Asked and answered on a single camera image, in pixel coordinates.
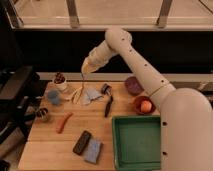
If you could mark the blue plastic cup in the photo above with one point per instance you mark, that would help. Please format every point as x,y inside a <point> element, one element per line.
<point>53,97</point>

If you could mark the purple bowl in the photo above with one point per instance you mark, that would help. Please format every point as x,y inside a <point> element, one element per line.
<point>133,86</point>

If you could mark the orange ball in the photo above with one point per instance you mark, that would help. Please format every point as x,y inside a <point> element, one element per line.
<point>146,107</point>

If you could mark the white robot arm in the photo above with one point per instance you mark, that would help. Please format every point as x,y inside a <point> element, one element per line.
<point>186,114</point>

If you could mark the black rectangular block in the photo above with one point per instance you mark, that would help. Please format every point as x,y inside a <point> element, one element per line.
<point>82,143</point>

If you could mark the blue sponge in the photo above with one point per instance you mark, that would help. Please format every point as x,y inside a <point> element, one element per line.
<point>93,150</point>

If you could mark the blue grey cloth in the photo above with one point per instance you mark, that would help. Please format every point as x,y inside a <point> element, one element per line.
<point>90,94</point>

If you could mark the black equipment stand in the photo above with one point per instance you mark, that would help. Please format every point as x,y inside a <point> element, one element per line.
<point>19,90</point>

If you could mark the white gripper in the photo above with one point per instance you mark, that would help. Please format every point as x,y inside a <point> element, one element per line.
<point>98,57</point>

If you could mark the black handled tool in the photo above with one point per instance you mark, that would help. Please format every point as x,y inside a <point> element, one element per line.
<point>108,106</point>

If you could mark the small black cylinder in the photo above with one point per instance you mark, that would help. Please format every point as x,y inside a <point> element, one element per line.
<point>106,89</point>

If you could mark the green plastic tray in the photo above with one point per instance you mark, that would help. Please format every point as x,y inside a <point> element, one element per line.
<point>136,143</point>

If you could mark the red bowl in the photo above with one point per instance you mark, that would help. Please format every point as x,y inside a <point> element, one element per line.
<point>137,104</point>

